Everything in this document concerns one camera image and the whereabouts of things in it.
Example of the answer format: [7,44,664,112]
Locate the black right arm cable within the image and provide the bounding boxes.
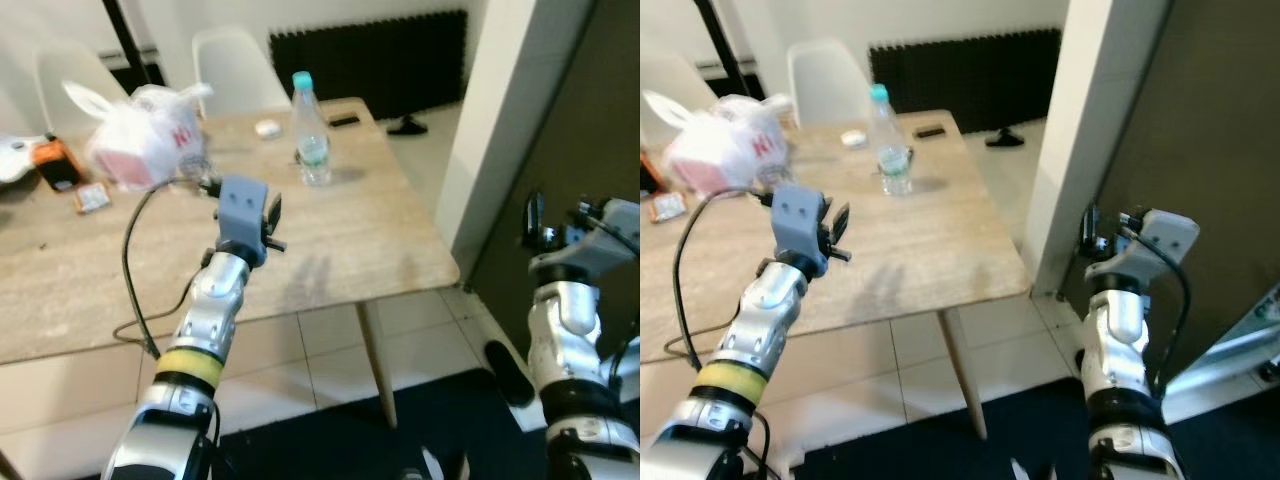
[575,205,641,251]
[1118,212,1193,396]

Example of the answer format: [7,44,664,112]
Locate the orange and black box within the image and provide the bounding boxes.
[640,150,669,196]
[30,138,86,191]

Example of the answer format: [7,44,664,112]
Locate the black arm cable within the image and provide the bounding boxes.
[672,186,779,373]
[112,176,223,361]
[575,205,641,251]
[1118,212,1193,396]

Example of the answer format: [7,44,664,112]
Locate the black ribbed wall panel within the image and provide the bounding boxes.
[268,10,469,121]
[868,28,1063,136]

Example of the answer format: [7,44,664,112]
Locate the black tripod pole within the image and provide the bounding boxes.
[693,0,741,76]
[100,0,151,71]

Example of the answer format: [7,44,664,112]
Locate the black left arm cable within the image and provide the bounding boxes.
[112,176,223,361]
[672,186,779,373]

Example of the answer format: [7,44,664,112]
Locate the white plastic bag pink contents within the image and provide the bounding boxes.
[643,88,796,196]
[63,80,214,193]

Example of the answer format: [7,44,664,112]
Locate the clear bottle with teal cap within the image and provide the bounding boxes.
[290,72,333,188]
[868,84,913,197]

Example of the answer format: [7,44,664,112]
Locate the white plastic chair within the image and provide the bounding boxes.
[33,45,131,136]
[640,50,719,151]
[192,27,293,119]
[787,38,881,128]

